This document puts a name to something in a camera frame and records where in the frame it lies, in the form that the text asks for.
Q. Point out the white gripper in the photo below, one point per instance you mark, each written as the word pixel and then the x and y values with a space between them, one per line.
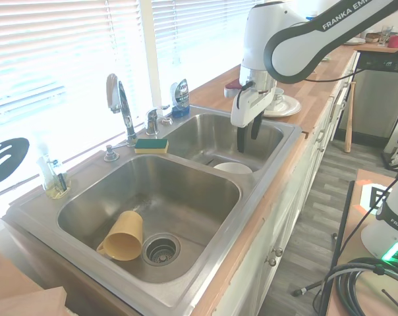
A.
pixel 248 105

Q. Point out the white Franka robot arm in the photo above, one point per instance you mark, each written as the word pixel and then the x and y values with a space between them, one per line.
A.
pixel 284 42

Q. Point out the chrome kitchen faucet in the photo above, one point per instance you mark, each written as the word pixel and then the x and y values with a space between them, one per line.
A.
pixel 126 108

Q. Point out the white ceramic bowl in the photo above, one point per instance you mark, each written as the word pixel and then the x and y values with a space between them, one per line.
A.
pixel 233 168

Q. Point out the white dinner plate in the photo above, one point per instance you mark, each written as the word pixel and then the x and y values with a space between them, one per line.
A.
pixel 286 107

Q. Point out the white patterned teacup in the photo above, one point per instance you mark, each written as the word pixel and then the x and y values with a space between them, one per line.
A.
pixel 277 96

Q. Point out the red white plastic container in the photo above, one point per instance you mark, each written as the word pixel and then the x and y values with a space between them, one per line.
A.
pixel 232 89

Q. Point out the stainless steel double sink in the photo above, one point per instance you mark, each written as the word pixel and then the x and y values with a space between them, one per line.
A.
pixel 238 210

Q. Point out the blue Dawn soap bottle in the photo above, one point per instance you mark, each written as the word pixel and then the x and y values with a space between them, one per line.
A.
pixel 180 97

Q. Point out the white kitchen cabinet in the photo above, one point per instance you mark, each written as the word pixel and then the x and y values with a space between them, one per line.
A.
pixel 284 210

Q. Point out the yellow green dish sponge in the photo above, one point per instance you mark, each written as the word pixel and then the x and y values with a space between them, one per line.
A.
pixel 151 145

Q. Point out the wooden baseball bat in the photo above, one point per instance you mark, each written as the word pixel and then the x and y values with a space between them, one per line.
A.
pixel 349 131

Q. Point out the narrow white window blind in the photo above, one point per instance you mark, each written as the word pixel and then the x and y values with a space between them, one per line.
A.
pixel 202 39

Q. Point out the metal cabinet knob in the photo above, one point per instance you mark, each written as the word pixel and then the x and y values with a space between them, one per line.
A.
pixel 279 251
pixel 271 261

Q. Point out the stainless steel dishwasher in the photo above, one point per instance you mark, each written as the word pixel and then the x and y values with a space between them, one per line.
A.
pixel 377 98

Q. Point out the printed marker tag sheet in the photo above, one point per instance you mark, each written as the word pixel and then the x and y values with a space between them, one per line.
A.
pixel 372 194

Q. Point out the stack of white plates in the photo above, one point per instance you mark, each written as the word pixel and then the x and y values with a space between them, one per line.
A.
pixel 354 41

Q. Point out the black metal stand pole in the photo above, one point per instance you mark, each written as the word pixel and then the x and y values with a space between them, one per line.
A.
pixel 339 243

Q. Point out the metal sink drain strainer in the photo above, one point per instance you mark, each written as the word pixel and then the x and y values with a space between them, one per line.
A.
pixel 161 250

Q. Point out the brown bowl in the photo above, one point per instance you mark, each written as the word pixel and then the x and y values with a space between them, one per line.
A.
pixel 372 37

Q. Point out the clear drinking glass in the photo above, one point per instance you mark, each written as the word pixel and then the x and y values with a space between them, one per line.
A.
pixel 384 34

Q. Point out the red mug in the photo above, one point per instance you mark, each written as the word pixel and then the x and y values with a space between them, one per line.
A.
pixel 395 42

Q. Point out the tan round bottle holder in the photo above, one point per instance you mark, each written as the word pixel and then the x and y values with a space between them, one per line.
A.
pixel 59 195

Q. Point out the clear small soap bottle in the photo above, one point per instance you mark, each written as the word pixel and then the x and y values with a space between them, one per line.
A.
pixel 49 174

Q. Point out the wide white window blind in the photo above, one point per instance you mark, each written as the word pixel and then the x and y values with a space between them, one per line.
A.
pixel 54 66

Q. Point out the black slotted spatula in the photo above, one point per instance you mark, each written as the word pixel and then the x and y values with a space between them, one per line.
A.
pixel 8 158

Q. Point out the brown cardboard box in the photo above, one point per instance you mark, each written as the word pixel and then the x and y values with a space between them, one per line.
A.
pixel 17 289

